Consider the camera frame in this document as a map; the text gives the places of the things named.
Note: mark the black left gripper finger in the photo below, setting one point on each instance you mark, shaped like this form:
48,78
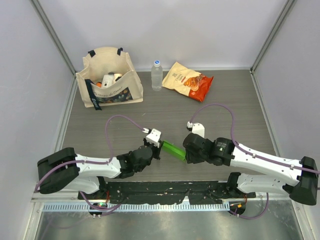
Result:
148,144
157,152

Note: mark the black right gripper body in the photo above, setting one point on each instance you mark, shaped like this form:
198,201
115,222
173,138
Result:
199,157

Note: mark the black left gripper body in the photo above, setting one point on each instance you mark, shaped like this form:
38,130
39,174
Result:
139,169

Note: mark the green paper box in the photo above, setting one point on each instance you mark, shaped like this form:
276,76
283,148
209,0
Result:
174,151

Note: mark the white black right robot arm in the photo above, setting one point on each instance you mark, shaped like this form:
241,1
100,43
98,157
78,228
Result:
297,179

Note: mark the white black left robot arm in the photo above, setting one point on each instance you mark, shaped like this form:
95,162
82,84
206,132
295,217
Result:
66,170

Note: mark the white box in bag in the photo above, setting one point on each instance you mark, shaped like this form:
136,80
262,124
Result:
108,80

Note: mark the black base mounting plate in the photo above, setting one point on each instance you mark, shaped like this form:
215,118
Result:
167,192

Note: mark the orange beige snack bag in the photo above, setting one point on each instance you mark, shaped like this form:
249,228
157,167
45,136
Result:
187,82

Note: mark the clear plastic water bottle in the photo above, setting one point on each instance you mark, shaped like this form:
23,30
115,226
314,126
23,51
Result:
156,76

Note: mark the beige canvas tote bag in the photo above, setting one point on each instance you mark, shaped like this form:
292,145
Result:
127,87

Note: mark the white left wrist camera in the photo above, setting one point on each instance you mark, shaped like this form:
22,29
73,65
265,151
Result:
153,136

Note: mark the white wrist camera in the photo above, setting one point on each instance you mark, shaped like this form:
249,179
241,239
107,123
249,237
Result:
196,128
153,136

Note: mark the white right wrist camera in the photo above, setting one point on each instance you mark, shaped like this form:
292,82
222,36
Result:
196,128

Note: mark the white slotted cable duct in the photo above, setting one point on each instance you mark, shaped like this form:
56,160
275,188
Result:
185,206

